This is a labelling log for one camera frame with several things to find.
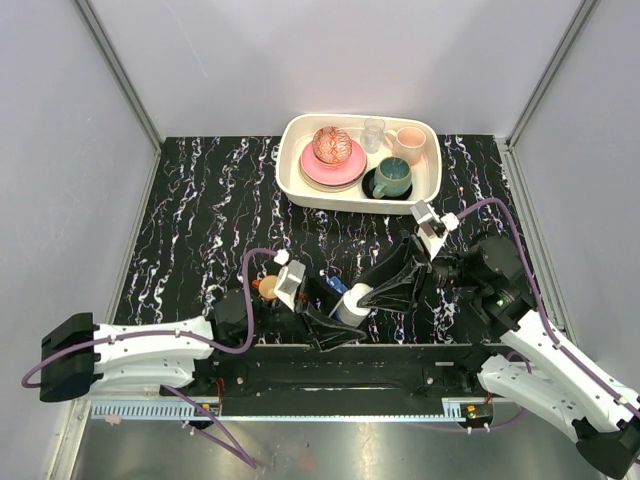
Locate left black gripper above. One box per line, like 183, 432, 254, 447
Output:
248, 272, 369, 352

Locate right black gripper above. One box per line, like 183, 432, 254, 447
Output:
352, 230, 484, 314

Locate white pill bottle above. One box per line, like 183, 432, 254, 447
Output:
329, 283, 372, 327

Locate blue pill organizer box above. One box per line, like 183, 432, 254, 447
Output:
327, 276, 349, 295

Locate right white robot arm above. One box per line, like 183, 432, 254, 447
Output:
353, 233, 639, 479

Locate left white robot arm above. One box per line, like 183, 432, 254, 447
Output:
36, 275, 372, 403

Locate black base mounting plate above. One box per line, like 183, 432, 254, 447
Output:
185, 344, 507, 418

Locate black saucer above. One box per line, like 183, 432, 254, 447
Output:
361, 169, 413, 201

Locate green ceramic mug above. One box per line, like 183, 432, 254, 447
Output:
372, 157, 412, 199

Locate cream plate under pink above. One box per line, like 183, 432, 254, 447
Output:
299, 168, 361, 193

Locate white rectangular dish tub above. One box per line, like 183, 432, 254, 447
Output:
275, 114, 443, 215

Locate pink ceramic mug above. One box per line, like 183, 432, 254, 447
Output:
385, 126, 427, 166

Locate orange patterned bowl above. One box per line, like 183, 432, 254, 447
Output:
312, 126, 352, 167

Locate clear drinking glass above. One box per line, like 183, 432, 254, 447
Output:
361, 117, 385, 154

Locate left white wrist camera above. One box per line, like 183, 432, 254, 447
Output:
274, 250, 306, 311

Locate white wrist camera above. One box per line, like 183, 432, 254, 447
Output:
274, 250, 306, 311
410, 200, 460, 260

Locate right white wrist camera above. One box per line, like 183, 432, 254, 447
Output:
410, 200, 460, 260

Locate white slotted cable duct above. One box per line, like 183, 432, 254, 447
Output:
90, 401, 464, 423

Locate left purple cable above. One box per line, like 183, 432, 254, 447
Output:
20, 247, 261, 469

